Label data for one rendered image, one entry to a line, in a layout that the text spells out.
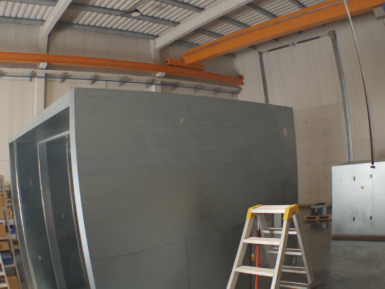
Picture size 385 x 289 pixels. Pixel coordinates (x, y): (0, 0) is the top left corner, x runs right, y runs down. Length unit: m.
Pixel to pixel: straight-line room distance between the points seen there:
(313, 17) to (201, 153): 8.19
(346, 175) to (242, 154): 6.15
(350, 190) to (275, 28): 5.85
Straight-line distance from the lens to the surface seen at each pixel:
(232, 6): 10.64
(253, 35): 11.33
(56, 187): 5.55
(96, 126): 2.04
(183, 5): 11.12
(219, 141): 2.68
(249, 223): 2.32
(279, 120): 3.48
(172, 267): 2.43
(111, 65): 11.67
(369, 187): 8.60
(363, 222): 8.84
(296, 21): 10.45
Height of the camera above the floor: 2.72
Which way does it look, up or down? 5 degrees up
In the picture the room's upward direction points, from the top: 4 degrees counter-clockwise
